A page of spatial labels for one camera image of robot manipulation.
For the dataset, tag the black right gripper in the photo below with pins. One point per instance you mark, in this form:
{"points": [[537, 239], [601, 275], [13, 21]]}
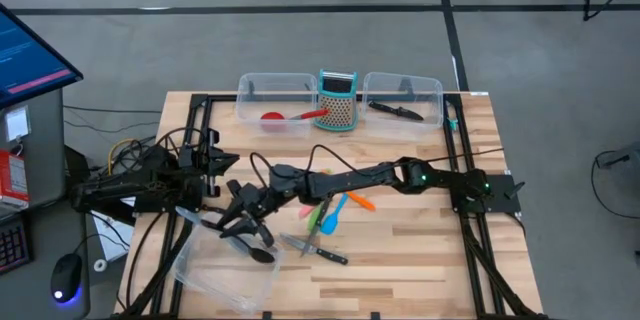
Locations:
{"points": [[257, 200]]}

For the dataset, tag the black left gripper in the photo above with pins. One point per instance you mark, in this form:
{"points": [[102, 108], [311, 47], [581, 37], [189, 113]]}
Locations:
{"points": [[200, 165]]}

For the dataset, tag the pink silicone spatula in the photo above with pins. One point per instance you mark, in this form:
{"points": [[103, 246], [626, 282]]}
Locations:
{"points": [[306, 211]]}

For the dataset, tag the red spoon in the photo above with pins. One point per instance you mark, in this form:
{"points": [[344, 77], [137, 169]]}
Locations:
{"points": [[272, 119]]}

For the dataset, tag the clear plastic container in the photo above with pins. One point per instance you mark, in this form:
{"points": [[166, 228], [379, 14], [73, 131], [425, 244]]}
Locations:
{"points": [[225, 285], [400, 87], [260, 90]]}

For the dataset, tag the green silicone spatula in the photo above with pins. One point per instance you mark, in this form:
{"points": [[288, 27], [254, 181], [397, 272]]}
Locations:
{"points": [[315, 220]]}

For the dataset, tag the blue silicone spatula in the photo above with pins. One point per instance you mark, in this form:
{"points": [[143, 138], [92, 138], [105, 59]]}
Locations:
{"points": [[329, 224]]}

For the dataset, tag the orange silicone spatula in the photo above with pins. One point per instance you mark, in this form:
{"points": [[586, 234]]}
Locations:
{"points": [[362, 202]]}

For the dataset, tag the all-black knife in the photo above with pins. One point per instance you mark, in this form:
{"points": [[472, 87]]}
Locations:
{"points": [[397, 111]]}

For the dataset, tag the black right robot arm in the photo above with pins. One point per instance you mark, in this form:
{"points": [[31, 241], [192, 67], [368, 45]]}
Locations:
{"points": [[350, 180]]}

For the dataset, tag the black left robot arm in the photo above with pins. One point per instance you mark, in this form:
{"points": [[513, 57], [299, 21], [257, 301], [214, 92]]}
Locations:
{"points": [[125, 185]]}

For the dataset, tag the teal steel box grater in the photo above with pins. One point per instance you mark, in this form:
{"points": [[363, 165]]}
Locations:
{"points": [[337, 110]]}

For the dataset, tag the white paper sheet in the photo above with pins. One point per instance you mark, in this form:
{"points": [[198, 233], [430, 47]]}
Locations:
{"points": [[117, 242]]}

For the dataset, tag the white tape roll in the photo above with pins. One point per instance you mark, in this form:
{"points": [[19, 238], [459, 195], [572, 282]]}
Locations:
{"points": [[96, 265]]}

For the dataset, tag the grey cabinet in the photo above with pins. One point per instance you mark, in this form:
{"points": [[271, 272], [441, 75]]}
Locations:
{"points": [[45, 160]]}

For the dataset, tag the black computer mouse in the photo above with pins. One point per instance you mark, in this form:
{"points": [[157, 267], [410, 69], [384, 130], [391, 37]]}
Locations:
{"points": [[66, 277]]}

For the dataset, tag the red box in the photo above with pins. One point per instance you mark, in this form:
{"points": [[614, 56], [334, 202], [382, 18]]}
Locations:
{"points": [[12, 180]]}

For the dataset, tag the monitor with blue screen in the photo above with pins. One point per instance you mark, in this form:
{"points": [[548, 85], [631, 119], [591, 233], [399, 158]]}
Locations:
{"points": [[30, 60]]}

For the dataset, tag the grey desk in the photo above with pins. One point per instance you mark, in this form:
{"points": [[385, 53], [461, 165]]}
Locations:
{"points": [[40, 310]]}

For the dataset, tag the black keyboard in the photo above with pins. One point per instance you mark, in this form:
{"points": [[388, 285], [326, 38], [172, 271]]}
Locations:
{"points": [[12, 245]]}

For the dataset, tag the small teal clip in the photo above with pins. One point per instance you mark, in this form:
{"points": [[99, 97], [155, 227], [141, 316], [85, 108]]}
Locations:
{"points": [[453, 124]]}

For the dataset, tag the black aluminium table frame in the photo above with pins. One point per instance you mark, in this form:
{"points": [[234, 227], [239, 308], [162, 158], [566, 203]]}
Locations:
{"points": [[220, 97]]}

